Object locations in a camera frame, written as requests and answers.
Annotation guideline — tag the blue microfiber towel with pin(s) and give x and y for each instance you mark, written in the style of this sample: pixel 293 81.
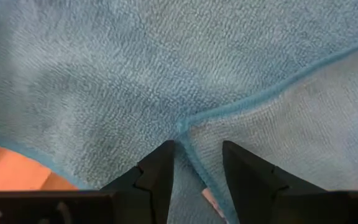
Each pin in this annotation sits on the blue microfiber towel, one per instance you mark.
pixel 135 77

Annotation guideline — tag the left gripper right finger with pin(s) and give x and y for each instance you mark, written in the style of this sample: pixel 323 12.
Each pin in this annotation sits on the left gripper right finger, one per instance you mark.
pixel 253 186

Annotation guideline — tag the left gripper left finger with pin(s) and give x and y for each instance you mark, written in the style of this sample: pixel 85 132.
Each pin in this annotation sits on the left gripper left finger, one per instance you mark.
pixel 148 186

